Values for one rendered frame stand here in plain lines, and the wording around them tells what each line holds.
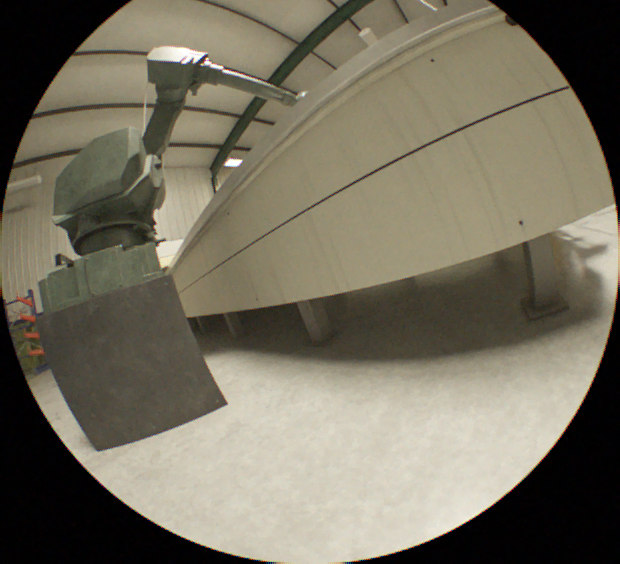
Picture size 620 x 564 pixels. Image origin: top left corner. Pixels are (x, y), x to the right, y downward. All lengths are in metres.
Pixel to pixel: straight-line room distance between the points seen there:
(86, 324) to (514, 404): 1.10
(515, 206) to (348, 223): 0.43
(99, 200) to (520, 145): 1.26
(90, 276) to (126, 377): 0.35
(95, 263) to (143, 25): 5.34
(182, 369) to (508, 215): 0.98
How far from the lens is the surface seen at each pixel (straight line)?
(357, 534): 0.40
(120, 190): 0.93
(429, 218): 0.52
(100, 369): 0.84
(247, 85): 1.73
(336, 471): 0.47
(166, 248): 2.81
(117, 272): 0.83
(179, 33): 5.88
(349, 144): 0.60
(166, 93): 1.74
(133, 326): 0.78
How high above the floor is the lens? 0.38
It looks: 2 degrees up
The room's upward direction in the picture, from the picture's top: 20 degrees counter-clockwise
